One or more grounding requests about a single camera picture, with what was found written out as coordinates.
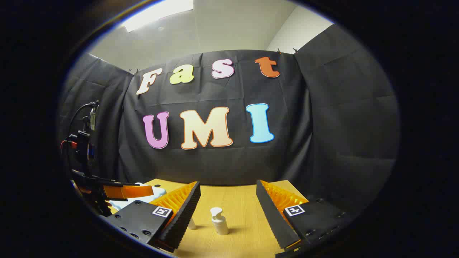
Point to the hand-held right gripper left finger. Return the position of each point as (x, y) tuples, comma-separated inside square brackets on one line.
[(184, 218)]

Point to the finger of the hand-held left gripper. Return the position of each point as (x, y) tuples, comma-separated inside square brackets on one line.
[(125, 191)]

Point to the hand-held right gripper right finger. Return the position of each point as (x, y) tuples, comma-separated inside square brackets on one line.
[(272, 218)]

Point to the white squeeze tube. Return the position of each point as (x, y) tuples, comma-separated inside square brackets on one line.
[(192, 224)]

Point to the light blue suitcase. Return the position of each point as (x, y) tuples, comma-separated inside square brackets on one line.
[(120, 205)]

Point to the white pump bottle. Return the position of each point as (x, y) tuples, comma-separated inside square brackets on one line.
[(220, 225)]

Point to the black backdrop cloth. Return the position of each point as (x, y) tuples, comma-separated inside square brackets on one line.
[(222, 165)]

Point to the ceiling light panel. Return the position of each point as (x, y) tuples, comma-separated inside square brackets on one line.
[(157, 14)]

